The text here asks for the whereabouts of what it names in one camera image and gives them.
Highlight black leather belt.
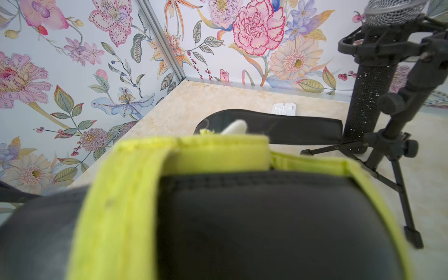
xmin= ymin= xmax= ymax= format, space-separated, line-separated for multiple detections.
xmin=0 ymin=108 xmax=407 ymax=280

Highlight lime green trousers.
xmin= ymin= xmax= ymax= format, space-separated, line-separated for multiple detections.
xmin=64 ymin=118 xmax=415 ymax=280

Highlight small white earbud case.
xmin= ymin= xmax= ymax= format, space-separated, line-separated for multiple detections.
xmin=271 ymin=103 xmax=296 ymax=116

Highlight black microphone on tripod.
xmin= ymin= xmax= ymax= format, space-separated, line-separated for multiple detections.
xmin=302 ymin=1 xmax=448 ymax=249

